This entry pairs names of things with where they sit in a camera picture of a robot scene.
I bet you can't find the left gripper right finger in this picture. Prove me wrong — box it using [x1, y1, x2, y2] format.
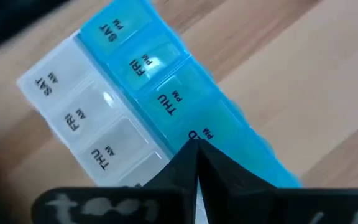
[197, 139, 358, 224]

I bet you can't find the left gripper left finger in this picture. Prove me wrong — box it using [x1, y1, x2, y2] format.
[31, 139, 200, 224]

